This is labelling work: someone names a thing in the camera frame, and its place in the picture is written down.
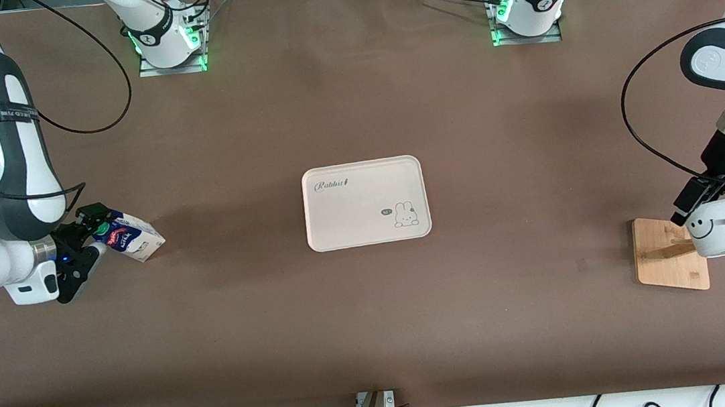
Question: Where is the blue white milk carton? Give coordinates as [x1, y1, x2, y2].
[89, 208, 168, 268]

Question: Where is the white rabbit print tray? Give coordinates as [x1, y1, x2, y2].
[300, 153, 435, 254]

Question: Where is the wooden mug stand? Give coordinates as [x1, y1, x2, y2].
[629, 200, 725, 298]

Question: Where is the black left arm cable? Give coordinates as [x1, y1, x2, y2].
[612, 16, 725, 189]

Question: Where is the long looping black cable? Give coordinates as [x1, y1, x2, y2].
[21, 0, 137, 140]

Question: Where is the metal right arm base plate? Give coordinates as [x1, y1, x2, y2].
[133, 7, 215, 79]

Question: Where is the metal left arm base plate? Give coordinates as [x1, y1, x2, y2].
[486, 0, 564, 49]

